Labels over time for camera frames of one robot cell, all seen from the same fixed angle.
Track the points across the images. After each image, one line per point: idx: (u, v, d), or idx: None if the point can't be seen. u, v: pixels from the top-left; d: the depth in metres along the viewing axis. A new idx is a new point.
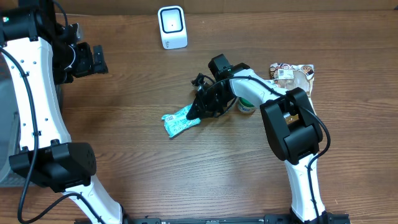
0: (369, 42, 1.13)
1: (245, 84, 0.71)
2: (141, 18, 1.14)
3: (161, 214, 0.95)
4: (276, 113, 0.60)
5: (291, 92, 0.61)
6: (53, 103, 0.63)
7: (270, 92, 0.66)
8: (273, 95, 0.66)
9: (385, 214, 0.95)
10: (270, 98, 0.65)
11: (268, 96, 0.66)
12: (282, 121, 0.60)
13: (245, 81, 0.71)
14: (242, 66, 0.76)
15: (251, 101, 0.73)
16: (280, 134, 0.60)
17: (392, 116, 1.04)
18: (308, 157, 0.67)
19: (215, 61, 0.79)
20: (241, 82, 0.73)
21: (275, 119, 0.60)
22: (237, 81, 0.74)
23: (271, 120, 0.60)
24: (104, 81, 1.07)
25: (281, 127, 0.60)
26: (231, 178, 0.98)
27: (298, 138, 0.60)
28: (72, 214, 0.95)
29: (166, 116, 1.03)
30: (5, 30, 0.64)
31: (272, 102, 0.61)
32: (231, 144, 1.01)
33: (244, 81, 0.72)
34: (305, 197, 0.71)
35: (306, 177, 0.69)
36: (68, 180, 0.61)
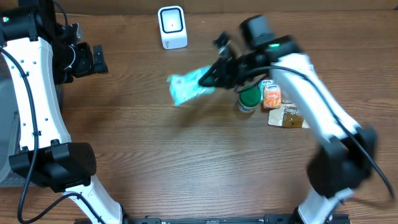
0: (369, 42, 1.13)
1: (299, 86, 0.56)
2: (141, 18, 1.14)
3: (161, 214, 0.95)
4: (341, 156, 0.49)
5: (364, 135, 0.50)
6: (53, 103, 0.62)
7: (333, 117, 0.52)
8: (337, 125, 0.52)
9: (386, 214, 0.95)
10: (331, 127, 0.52)
11: (329, 121, 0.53)
12: (341, 163, 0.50)
13: (299, 81, 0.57)
14: (289, 42, 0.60)
15: (293, 99, 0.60)
16: (334, 175, 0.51)
17: (393, 116, 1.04)
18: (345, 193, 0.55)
19: (252, 23, 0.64)
20: (291, 78, 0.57)
21: (336, 162, 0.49)
22: (284, 73, 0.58)
23: (331, 162, 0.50)
24: (104, 81, 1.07)
25: (338, 171, 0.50)
26: (231, 179, 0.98)
27: (351, 183, 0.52)
28: (72, 214, 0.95)
29: (173, 78, 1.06)
30: (5, 30, 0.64)
31: (336, 141, 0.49)
32: (231, 144, 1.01)
33: (296, 79, 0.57)
34: (321, 214, 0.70)
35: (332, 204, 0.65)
36: (68, 181, 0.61)
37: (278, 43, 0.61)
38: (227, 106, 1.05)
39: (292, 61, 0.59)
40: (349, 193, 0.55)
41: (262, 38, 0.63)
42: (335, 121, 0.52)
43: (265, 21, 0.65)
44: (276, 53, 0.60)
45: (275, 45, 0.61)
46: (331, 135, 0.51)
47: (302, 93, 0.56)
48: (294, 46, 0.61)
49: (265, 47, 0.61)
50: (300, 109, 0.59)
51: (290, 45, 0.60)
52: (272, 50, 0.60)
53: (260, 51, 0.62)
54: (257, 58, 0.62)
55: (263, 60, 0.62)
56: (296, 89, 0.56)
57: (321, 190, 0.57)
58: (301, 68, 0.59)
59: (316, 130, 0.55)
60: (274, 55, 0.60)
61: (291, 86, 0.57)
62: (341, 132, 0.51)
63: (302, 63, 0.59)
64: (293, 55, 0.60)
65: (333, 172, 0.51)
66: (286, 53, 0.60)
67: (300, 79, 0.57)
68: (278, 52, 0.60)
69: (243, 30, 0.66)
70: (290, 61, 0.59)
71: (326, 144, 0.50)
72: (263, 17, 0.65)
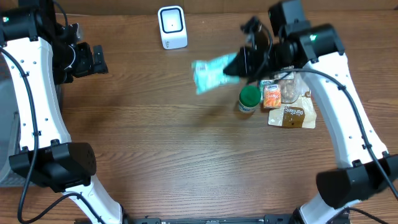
0: (370, 42, 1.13)
1: (332, 96, 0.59)
2: (141, 19, 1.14)
3: (161, 214, 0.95)
4: (362, 185, 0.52)
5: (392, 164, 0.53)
6: (53, 103, 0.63)
7: (364, 143, 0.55)
8: (365, 150, 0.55)
9: (385, 214, 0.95)
10: (360, 154, 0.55)
11: (356, 140, 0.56)
12: (361, 190, 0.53)
13: (334, 91, 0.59)
14: (329, 32, 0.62)
15: (319, 102, 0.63)
16: (349, 198, 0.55)
17: (393, 116, 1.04)
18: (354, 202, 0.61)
19: (286, 9, 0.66)
20: (326, 87, 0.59)
21: (356, 190, 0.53)
22: (319, 79, 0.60)
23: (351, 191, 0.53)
24: (104, 81, 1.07)
25: (354, 194, 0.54)
26: (231, 179, 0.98)
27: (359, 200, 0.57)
28: (72, 214, 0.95)
29: (198, 65, 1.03)
30: (5, 30, 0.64)
31: (360, 174, 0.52)
32: (232, 144, 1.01)
33: (333, 91, 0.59)
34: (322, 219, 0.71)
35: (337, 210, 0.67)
36: (68, 180, 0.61)
37: (317, 33, 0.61)
38: (227, 106, 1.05)
39: (329, 61, 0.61)
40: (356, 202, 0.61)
41: (296, 25, 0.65)
42: (363, 144, 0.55)
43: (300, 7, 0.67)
44: (313, 43, 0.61)
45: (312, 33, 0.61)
46: (359, 160, 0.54)
47: (334, 106, 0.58)
48: (332, 37, 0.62)
49: (301, 33, 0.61)
50: (325, 116, 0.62)
51: (329, 34, 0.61)
52: (309, 38, 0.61)
53: (293, 38, 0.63)
54: (290, 46, 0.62)
55: (296, 48, 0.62)
56: (329, 98, 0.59)
57: (327, 201, 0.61)
58: (339, 74, 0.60)
59: (339, 143, 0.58)
60: (310, 43, 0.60)
61: (324, 92, 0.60)
62: (370, 159, 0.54)
63: (339, 66, 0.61)
64: (331, 53, 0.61)
65: (349, 197, 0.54)
66: (325, 45, 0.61)
67: (336, 89, 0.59)
68: (316, 42, 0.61)
69: (275, 14, 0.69)
70: (326, 60, 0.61)
71: (352, 175, 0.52)
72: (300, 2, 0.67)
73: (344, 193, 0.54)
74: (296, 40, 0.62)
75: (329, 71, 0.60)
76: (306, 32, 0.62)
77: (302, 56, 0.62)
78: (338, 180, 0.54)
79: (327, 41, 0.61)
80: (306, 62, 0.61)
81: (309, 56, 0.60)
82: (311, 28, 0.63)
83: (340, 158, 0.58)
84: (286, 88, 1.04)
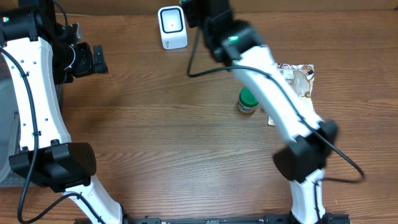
0: (370, 42, 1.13)
1: (263, 86, 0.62)
2: (141, 19, 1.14)
3: (161, 214, 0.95)
4: (306, 154, 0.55)
5: (323, 127, 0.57)
6: (53, 103, 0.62)
7: (299, 118, 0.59)
8: (302, 124, 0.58)
9: (385, 214, 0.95)
10: (298, 128, 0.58)
11: (293, 120, 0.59)
12: (309, 159, 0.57)
13: (264, 81, 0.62)
14: (246, 30, 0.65)
15: (257, 95, 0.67)
16: (301, 169, 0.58)
17: (393, 116, 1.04)
18: (315, 173, 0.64)
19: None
20: (255, 78, 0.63)
21: (303, 160, 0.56)
22: (247, 72, 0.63)
23: (298, 162, 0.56)
24: (104, 81, 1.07)
25: (305, 163, 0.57)
26: (231, 179, 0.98)
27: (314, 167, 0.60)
28: (72, 214, 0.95)
29: None
30: (5, 30, 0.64)
31: (303, 143, 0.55)
32: (231, 144, 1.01)
33: (262, 79, 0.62)
34: (309, 206, 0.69)
35: (313, 191, 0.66)
36: (68, 181, 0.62)
37: (236, 33, 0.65)
38: (227, 106, 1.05)
39: (253, 55, 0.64)
40: (318, 172, 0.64)
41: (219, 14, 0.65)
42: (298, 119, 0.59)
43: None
44: (234, 44, 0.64)
45: (232, 35, 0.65)
46: (298, 135, 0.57)
47: (267, 93, 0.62)
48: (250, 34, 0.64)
49: (223, 38, 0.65)
50: (263, 103, 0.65)
51: (247, 34, 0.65)
52: (229, 42, 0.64)
53: (217, 43, 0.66)
54: (215, 52, 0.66)
55: (221, 53, 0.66)
56: (261, 89, 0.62)
57: (286, 177, 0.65)
58: (263, 65, 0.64)
59: (280, 124, 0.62)
60: (231, 45, 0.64)
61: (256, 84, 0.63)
62: (306, 130, 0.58)
63: (263, 59, 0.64)
64: (252, 48, 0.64)
65: (301, 167, 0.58)
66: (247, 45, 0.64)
67: (264, 79, 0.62)
68: (237, 43, 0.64)
69: None
70: (251, 55, 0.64)
71: (294, 146, 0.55)
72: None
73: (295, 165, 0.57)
74: (219, 46, 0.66)
75: (255, 63, 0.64)
76: (226, 32, 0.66)
77: (227, 60, 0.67)
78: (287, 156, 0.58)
79: (247, 42, 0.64)
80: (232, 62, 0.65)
81: (231, 56, 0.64)
82: (231, 29, 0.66)
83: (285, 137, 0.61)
84: None
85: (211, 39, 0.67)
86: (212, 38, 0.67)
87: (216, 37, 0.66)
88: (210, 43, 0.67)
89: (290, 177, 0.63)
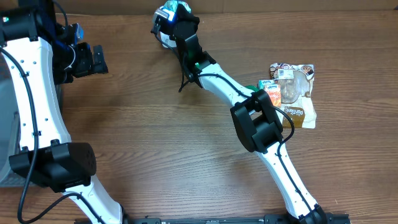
0: (370, 42, 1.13)
1: (216, 83, 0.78)
2: (141, 18, 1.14)
3: (161, 214, 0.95)
4: (245, 117, 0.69)
5: (255, 94, 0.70)
6: (53, 103, 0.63)
7: (237, 93, 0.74)
8: (240, 96, 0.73)
9: (385, 214, 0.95)
10: (237, 99, 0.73)
11: (238, 98, 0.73)
12: (251, 122, 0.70)
13: (214, 80, 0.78)
14: (208, 59, 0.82)
15: (218, 94, 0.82)
16: (249, 132, 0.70)
17: (392, 116, 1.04)
18: (275, 145, 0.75)
19: (185, 36, 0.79)
20: (209, 79, 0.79)
21: (244, 120, 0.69)
22: (205, 79, 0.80)
23: (240, 122, 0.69)
24: (104, 81, 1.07)
25: (250, 127, 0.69)
26: (231, 179, 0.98)
27: (263, 134, 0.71)
28: (72, 214, 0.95)
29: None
30: (5, 30, 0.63)
31: (240, 106, 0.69)
32: (231, 144, 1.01)
33: (212, 78, 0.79)
34: (290, 190, 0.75)
35: (282, 166, 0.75)
36: (68, 180, 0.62)
37: (200, 62, 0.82)
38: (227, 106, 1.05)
39: (211, 69, 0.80)
40: (276, 142, 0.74)
41: (191, 50, 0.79)
42: (237, 93, 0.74)
43: (196, 35, 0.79)
44: (199, 69, 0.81)
45: (201, 64, 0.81)
46: (237, 102, 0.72)
47: (216, 84, 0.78)
48: (211, 61, 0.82)
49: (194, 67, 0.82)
50: (220, 96, 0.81)
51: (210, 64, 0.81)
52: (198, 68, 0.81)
53: (190, 70, 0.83)
54: (189, 76, 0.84)
55: (194, 76, 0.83)
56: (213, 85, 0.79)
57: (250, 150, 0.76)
58: (215, 71, 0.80)
59: (230, 103, 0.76)
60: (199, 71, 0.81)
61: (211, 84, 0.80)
62: (244, 99, 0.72)
63: (214, 67, 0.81)
64: (212, 66, 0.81)
65: (249, 132, 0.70)
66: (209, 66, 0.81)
67: (214, 78, 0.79)
68: (201, 68, 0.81)
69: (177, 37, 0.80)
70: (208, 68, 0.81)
71: (233, 109, 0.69)
72: (191, 25, 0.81)
73: (242, 129, 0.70)
74: (191, 72, 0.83)
75: (209, 70, 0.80)
76: (194, 61, 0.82)
77: (197, 80, 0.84)
78: (237, 124, 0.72)
79: (210, 68, 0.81)
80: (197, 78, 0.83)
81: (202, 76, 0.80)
82: (199, 58, 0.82)
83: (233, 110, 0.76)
84: (286, 88, 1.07)
85: (185, 65, 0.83)
86: (186, 65, 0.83)
87: (188, 63, 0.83)
88: (185, 68, 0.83)
89: (250, 149, 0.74)
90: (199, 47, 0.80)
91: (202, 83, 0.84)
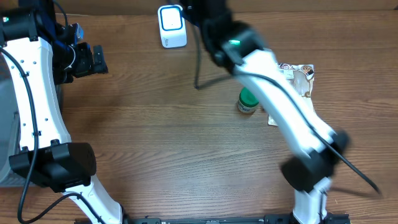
0: (370, 42, 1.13)
1: (269, 94, 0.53)
2: (141, 18, 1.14)
3: (161, 214, 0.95)
4: (320, 170, 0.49)
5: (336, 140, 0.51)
6: (52, 102, 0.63)
7: (310, 127, 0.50)
8: (314, 135, 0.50)
9: (385, 214, 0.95)
10: (310, 139, 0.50)
11: (303, 130, 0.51)
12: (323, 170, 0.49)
13: (269, 89, 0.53)
14: (247, 31, 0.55)
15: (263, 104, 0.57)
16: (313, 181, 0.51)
17: (392, 116, 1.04)
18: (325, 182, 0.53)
19: None
20: (257, 82, 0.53)
21: (316, 170, 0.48)
22: (250, 79, 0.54)
23: (311, 173, 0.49)
24: (104, 81, 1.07)
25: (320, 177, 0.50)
26: (231, 179, 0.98)
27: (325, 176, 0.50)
28: (72, 214, 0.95)
29: None
30: (5, 30, 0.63)
31: (316, 157, 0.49)
32: (231, 144, 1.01)
33: (265, 84, 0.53)
34: (313, 211, 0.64)
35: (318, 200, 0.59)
36: (68, 180, 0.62)
37: (236, 35, 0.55)
38: (227, 106, 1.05)
39: (257, 61, 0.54)
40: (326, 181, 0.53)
41: (217, 16, 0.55)
42: (308, 127, 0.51)
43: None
44: (237, 48, 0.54)
45: (233, 37, 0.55)
46: (309, 149, 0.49)
47: (273, 99, 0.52)
48: (253, 35, 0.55)
49: (222, 40, 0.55)
50: (268, 110, 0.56)
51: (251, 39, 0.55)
52: (230, 45, 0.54)
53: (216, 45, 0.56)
54: (216, 55, 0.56)
55: (224, 57, 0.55)
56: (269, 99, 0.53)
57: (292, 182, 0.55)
58: (270, 70, 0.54)
59: (288, 134, 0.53)
60: (232, 48, 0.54)
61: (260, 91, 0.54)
62: (319, 144, 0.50)
63: (267, 65, 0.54)
64: (255, 53, 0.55)
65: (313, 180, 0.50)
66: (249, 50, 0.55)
67: (269, 85, 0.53)
68: (238, 48, 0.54)
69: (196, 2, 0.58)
70: (255, 60, 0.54)
71: (306, 160, 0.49)
72: None
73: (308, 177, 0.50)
74: (220, 50, 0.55)
75: (260, 69, 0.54)
76: (226, 32, 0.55)
77: (229, 64, 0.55)
78: (298, 170, 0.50)
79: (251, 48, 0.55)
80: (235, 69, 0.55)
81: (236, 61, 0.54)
82: (232, 29, 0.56)
83: (293, 146, 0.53)
84: None
85: (210, 43, 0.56)
86: (211, 42, 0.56)
87: (214, 37, 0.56)
88: (209, 46, 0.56)
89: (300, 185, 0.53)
90: (229, 11, 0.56)
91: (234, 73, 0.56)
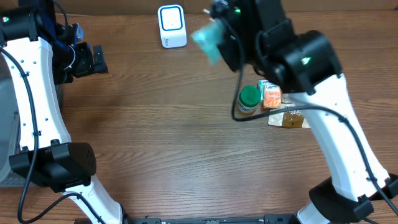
0: (369, 42, 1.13)
1: (336, 132, 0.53)
2: (141, 19, 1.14)
3: (161, 214, 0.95)
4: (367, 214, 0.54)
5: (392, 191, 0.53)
6: (53, 102, 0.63)
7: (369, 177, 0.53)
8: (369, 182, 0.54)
9: (385, 214, 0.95)
10: (364, 185, 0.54)
11: (360, 175, 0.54)
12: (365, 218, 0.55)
13: (335, 125, 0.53)
14: (316, 45, 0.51)
15: (319, 137, 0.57)
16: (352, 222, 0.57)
17: (392, 116, 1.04)
18: None
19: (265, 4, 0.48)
20: (326, 120, 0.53)
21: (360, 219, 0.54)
22: (319, 114, 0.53)
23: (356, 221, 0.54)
24: (104, 81, 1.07)
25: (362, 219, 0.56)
26: (231, 179, 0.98)
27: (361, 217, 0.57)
28: (72, 214, 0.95)
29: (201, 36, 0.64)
30: (5, 30, 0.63)
31: (366, 208, 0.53)
32: (231, 144, 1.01)
33: (334, 122, 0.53)
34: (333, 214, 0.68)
35: None
36: (68, 180, 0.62)
37: (304, 49, 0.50)
38: (227, 106, 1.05)
39: (328, 88, 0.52)
40: None
41: (273, 27, 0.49)
42: (367, 176, 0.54)
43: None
44: (305, 67, 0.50)
45: (300, 50, 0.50)
46: (364, 198, 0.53)
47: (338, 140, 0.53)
48: (324, 50, 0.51)
49: (286, 53, 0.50)
50: (323, 143, 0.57)
51: (323, 54, 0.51)
52: (299, 61, 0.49)
53: (277, 60, 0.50)
54: (275, 70, 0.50)
55: (284, 72, 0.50)
56: (331, 135, 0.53)
57: (325, 211, 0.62)
58: (338, 102, 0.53)
59: (339, 172, 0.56)
60: (299, 64, 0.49)
61: (324, 126, 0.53)
62: (374, 190, 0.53)
63: (339, 94, 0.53)
64: (328, 78, 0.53)
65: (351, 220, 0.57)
66: (319, 68, 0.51)
67: (337, 122, 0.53)
68: (306, 65, 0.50)
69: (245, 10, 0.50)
70: (324, 89, 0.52)
71: (357, 210, 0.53)
72: None
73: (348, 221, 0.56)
74: (282, 63, 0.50)
75: (329, 101, 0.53)
76: (286, 46, 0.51)
77: (290, 80, 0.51)
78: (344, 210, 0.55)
79: (319, 65, 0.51)
80: (300, 92, 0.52)
81: (306, 88, 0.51)
82: (296, 42, 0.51)
83: (341, 185, 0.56)
84: None
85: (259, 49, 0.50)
86: (267, 56, 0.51)
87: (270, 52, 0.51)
88: (265, 63, 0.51)
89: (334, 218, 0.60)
90: (287, 19, 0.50)
91: (295, 94, 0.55)
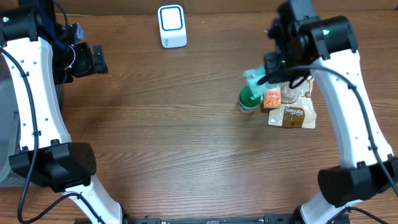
0: (370, 42, 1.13)
1: (341, 94, 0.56)
2: (141, 19, 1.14)
3: (161, 214, 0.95)
4: (364, 186, 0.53)
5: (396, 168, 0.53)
6: (52, 102, 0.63)
7: (371, 146, 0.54)
8: (371, 152, 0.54)
9: (385, 214, 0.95)
10: (365, 154, 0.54)
11: (364, 142, 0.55)
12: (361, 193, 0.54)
13: (344, 91, 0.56)
14: (339, 25, 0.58)
15: (329, 104, 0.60)
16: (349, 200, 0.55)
17: (392, 116, 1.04)
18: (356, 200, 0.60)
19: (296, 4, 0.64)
20: (336, 84, 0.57)
21: (357, 189, 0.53)
22: (330, 78, 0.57)
23: (352, 191, 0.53)
24: (104, 81, 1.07)
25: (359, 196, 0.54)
26: (231, 178, 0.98)
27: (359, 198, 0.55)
28: (72, 214, 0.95)
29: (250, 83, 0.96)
30: (5, 30, 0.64)
31: (364, 176, 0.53)
32: (231, 144, 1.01)
33: (343, 86, 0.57)
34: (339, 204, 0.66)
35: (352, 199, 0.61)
36: (68, 180, 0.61)
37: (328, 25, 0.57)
38: (227, 106, 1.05)
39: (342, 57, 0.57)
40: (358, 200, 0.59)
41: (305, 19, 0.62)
42: (369, 145, 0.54)
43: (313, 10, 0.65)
44: (324, 37, 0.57)
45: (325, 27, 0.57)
46: (363, 168, 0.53)
47: (344, 106, 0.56)
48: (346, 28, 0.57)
49: (313, 27, 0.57)
50: (331, 111, 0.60)
51: (344, 30, 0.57)
52: (321, 32, 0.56)
53: (303, 32, 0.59)
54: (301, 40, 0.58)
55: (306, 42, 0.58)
56: (337, 97, 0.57)
57: (326, 188, 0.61)
58: (350, 71, 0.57)
59: (343, 141, 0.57)
60: (321, 35, 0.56)
61: (333, 89, 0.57)
62: (375, 160, 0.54)
63: (352, 63, 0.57)
64: (344, 50, 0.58)
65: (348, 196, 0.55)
66: (338, 39, 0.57)
67: (346, 88, 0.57)
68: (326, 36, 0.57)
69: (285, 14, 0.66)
70: (339, 56, 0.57)
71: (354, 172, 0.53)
72: None
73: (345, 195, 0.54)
74: (306, 34, 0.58)
75: (341, 69, 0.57)
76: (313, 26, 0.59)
77: (312, 49, 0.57)
78: (341, 175, 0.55)
79: (339, 37, 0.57)
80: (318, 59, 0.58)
81: (320, 50, 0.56)
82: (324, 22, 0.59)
83: (344, 154, 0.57)
84: None
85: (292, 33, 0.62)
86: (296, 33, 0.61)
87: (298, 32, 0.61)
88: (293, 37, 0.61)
89: (334, 198, 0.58)
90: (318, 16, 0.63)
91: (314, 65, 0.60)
